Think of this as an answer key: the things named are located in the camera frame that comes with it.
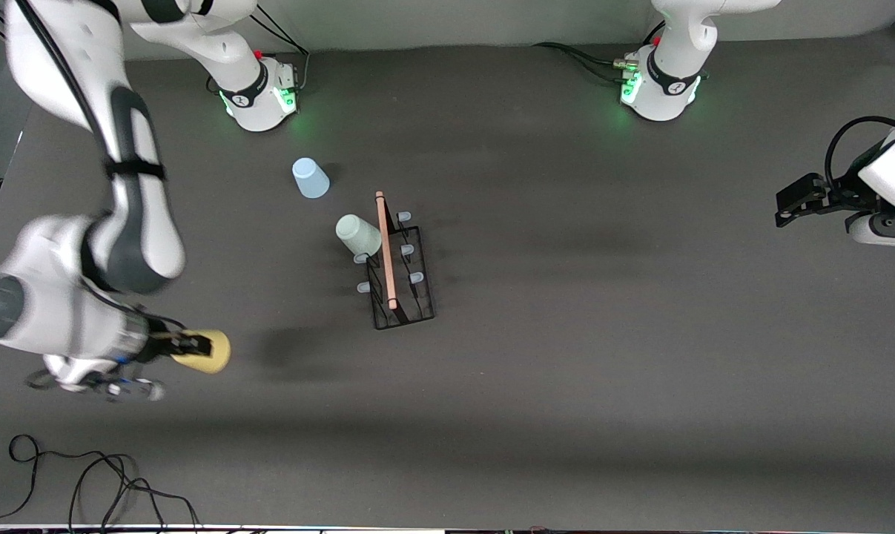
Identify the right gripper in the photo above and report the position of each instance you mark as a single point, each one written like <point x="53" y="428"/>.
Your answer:
<point x="158" y="347"/>

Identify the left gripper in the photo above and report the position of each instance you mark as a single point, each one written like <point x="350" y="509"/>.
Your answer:
<point x="848" y="199"/>

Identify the yellow plastic cup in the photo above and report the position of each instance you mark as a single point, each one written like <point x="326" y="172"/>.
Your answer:
<point x="213" y="360"/>

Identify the pale green plastic cup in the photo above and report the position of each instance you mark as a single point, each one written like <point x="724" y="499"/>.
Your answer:
<point x="358" y="234"/>

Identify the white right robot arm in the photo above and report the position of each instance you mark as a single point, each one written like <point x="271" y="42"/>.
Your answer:
<point x="136" y="237"/>

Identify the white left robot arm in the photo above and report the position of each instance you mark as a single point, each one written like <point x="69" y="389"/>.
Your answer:
<point x="669" y="74"/>

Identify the pale blue plastic cup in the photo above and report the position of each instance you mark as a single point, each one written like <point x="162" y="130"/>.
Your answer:
<point x="311" y="179"/>

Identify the dark grey table mat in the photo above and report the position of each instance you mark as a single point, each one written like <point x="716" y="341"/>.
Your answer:
<point x="566" y="415"/>

